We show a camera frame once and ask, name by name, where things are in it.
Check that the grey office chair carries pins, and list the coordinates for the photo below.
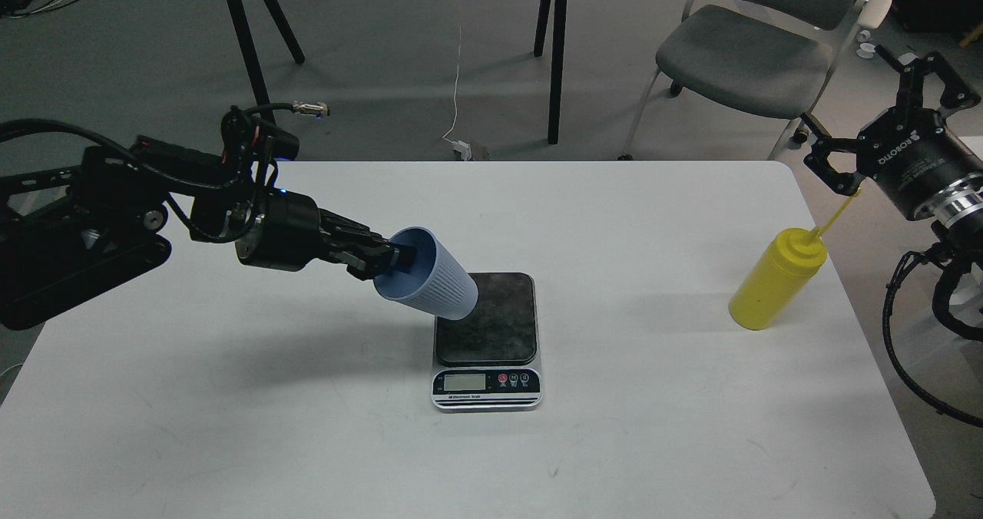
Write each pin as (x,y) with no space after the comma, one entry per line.
(756,67)

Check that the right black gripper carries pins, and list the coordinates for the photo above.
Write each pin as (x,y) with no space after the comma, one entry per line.
(918,162)

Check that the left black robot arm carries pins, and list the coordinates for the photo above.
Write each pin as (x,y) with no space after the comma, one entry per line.
(71,234)

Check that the digital kitchen scale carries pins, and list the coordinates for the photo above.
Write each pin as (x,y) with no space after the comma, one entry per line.
(490,360)

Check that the yellow squeeze bottle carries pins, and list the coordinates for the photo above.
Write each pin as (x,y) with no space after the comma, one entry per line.
(794,256)

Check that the blue ribbed plastic cup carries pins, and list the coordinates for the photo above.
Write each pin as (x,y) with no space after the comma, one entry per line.
(431,281)

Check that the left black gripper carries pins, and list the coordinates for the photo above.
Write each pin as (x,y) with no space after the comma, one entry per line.
(291,231)

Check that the white power adapter on floor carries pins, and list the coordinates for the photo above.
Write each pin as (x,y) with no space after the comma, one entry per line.
(469,151)

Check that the white cup on floor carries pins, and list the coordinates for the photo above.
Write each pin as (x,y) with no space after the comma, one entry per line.
(865,45)

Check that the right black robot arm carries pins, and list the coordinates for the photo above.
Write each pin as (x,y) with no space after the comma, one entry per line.
(927,82)

